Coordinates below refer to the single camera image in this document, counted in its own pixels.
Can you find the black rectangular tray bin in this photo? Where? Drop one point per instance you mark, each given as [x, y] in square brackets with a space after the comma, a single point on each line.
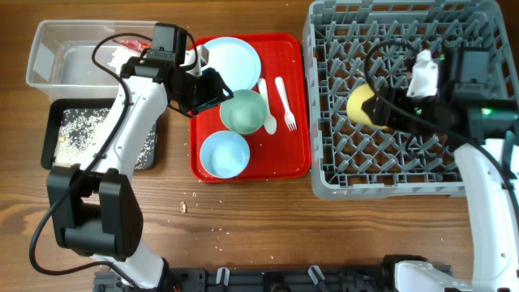
[55, 117]

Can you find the green bowl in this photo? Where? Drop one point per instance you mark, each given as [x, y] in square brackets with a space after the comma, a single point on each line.
[245, 113]

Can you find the white napkin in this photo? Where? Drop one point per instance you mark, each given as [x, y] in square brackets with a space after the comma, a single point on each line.
[120, 56]

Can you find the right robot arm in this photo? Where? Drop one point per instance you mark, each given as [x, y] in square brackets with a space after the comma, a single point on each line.
[454, 96]

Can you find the red snack wrapper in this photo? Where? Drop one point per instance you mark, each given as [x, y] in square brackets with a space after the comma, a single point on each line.
[137, 46]

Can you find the food scraps and rice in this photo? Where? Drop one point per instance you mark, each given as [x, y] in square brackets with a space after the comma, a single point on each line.
[78, 129]

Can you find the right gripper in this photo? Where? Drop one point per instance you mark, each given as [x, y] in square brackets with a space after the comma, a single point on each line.
[379, 109]

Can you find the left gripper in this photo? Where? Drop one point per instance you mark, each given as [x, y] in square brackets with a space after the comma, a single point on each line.
[215, 94]

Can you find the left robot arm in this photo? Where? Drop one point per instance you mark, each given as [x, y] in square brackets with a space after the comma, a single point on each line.
[92, 206]

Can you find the yellow plastic cup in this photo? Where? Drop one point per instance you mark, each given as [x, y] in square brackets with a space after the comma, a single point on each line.
[361, 105]

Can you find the grey dishwasher rack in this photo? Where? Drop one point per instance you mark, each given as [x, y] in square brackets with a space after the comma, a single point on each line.
[346, 41]

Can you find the food crumb on table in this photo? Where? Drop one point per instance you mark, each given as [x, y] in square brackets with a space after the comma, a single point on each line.
[183, 207]

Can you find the white plastic spoon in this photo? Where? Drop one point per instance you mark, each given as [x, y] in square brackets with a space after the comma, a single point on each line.
[270, 124]

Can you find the light blue bowl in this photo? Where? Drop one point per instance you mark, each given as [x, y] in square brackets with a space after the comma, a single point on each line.
[225, 154]

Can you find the clear plastic waste bin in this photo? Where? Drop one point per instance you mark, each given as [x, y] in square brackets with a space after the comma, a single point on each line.
[60, 61]

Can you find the red serving tray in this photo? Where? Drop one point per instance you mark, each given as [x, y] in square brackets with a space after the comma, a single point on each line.
[286, 153]

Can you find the white plastic fork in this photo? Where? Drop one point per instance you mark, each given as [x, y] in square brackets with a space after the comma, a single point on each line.
[289, 116]

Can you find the light blue plate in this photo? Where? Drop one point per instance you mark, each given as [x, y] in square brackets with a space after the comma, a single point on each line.
[235, 60]

